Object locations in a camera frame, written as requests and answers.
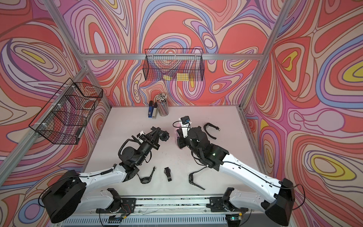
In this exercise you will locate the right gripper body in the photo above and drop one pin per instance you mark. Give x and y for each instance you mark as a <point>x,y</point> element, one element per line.
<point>183,142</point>

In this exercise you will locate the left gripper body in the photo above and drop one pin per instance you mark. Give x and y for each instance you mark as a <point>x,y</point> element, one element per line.
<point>146,146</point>

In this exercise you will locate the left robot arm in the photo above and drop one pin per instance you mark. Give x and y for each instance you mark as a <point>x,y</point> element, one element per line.
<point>76,192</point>

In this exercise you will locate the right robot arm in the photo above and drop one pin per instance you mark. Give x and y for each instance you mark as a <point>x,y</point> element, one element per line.
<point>276,198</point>

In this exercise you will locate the blue marker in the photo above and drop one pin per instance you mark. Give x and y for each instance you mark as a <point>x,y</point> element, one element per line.
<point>150,108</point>

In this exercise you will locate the pencil cup with pencils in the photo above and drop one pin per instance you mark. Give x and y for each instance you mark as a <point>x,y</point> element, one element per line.
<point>162,104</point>

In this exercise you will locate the small yellow block in basket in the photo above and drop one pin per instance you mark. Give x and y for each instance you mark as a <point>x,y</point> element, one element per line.
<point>167,78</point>

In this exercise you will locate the yellow sponge in basket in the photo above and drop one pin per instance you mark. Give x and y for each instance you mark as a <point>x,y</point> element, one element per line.
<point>182,77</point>

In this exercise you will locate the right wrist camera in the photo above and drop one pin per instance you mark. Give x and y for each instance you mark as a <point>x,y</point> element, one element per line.
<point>185,125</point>

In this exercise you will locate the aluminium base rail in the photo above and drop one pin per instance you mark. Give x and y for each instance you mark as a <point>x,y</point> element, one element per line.
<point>175,203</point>

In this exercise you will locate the back wall wire basket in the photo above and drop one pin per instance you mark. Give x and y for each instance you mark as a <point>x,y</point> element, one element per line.
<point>170,61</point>

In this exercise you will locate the wall wire basket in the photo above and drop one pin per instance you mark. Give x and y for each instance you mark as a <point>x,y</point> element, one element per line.
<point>170,61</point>
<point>66,115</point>

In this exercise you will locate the left wall wire basket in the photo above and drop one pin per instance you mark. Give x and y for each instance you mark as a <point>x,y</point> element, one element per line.
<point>66,115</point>

